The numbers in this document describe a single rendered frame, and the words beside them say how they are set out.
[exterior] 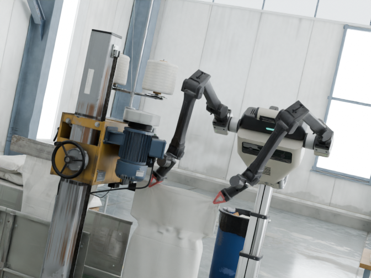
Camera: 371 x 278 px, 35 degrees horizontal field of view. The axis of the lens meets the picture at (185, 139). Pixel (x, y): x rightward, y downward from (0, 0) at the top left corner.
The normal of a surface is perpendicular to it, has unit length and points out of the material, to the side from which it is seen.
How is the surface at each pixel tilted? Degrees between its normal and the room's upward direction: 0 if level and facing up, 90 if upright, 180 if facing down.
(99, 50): 90
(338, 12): 90
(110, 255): 90
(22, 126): 90
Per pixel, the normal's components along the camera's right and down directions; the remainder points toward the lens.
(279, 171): -0.39, 0.62
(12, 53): 0.92, 0.22
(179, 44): -0.33, -0.02
